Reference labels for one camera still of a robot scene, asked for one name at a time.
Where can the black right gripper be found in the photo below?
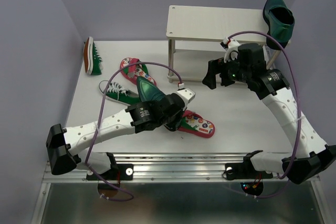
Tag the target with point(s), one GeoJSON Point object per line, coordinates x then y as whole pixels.
{"type": "Point", "coordinates": [216, 66]}

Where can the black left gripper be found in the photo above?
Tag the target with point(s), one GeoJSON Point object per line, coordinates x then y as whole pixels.
{"type": "Point", "coordinates": [172, 124]}

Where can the green loafer shoe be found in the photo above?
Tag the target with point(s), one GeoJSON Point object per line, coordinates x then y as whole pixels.
{"type": "Point", "coordinates": [280, 21]}
{"type": "Point", "coordinates": [148, 92]}

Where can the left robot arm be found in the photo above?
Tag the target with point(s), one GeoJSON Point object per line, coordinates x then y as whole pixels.
{"type": "Point", "coordinates": [70, 148]}

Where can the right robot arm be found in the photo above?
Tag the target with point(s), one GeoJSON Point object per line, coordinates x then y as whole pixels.
{"type": "Point", "coordinates": [246, 63]}

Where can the white two-tier shoe shelf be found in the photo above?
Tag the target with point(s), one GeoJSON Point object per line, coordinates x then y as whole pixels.
{"type": "Point", "coordinates": [194, 34]}

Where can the pink flip-flop with letters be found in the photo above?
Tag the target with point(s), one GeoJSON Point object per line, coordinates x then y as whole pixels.
{"type": "Point", "coordinates": [193, 123]}

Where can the green canvas sneaker flat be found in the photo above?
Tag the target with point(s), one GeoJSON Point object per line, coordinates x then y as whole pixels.
{"type": "Point", "coordinates": [118, 93]}

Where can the green canvas sneaker on side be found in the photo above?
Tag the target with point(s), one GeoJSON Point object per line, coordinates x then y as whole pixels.
{"type": "Point", "coordinates": [91, 57]}

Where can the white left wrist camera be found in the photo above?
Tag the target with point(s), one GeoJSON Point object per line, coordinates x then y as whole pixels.
{"type": "Point", "coordinates": [186, 94]}

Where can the aluminium table edge rail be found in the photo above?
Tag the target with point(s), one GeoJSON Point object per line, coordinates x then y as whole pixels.
{"type": "Point", "coordinates": [158, 168]}

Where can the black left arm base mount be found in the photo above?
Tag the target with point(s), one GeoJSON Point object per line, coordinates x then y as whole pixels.
{"type": "Point", "coordinates": [115, 167]}

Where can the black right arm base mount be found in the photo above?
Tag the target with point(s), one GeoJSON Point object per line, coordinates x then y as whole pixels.
{"type": "Point", "coordinates": [245, 169]}

